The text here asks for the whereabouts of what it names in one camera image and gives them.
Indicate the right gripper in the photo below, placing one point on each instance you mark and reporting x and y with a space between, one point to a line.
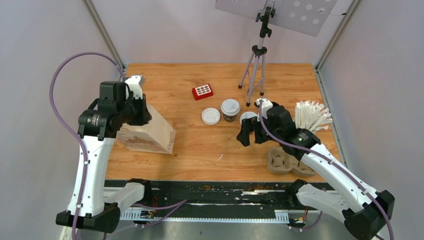
248 125

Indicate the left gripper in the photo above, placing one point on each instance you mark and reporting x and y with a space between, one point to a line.
145 116

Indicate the brown paper bag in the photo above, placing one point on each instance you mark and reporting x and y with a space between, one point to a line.
158 136

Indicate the brown coffee cup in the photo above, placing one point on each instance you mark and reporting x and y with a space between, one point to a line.
229 118

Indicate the white plastic cup lid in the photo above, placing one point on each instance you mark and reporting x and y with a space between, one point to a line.
230 107

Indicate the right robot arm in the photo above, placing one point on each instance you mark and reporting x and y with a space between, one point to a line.
362 209

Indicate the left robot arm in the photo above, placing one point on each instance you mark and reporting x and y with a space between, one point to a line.
119 103

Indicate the cardboard cup carrier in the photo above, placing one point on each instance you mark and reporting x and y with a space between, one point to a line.
280 162

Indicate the paper cup of straws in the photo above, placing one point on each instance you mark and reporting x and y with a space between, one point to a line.
312 116

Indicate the tripod stand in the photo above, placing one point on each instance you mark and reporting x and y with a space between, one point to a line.
258 53

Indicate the red white block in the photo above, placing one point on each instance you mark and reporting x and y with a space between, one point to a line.
202 92

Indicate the white perforated board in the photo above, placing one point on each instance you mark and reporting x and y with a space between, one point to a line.
303 16

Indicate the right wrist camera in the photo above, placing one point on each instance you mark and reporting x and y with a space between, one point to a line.
263 104

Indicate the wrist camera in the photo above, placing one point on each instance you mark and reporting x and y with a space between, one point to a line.
263 104
134 84

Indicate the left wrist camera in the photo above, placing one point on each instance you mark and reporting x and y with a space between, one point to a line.
134 84

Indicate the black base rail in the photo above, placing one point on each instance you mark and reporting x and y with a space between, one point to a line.
221 202

